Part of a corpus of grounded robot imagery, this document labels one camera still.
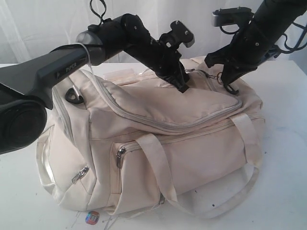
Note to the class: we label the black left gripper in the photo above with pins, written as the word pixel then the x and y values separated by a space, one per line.
pixel 162 57

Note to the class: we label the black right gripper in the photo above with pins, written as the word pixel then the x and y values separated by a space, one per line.
pixel 253 44

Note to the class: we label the cream fabric duffel bag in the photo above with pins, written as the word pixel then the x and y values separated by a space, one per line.
pixel 135 141

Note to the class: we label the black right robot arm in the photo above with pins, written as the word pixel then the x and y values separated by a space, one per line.
pixel 289 10

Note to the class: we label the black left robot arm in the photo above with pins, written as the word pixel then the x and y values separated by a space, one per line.
pixel 26 88

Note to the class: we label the colourful sticker on table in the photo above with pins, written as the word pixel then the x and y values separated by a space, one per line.
pixel 93 214

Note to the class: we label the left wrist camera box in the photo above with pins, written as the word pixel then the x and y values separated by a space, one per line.
pixel 180 34

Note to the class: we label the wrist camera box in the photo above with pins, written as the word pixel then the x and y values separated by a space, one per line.
pixel 180 34
pixel 239 16

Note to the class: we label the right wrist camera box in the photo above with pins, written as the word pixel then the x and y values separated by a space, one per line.
pixel 239 16

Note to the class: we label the white cable tie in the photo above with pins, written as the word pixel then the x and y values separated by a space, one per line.
pixel 90 75

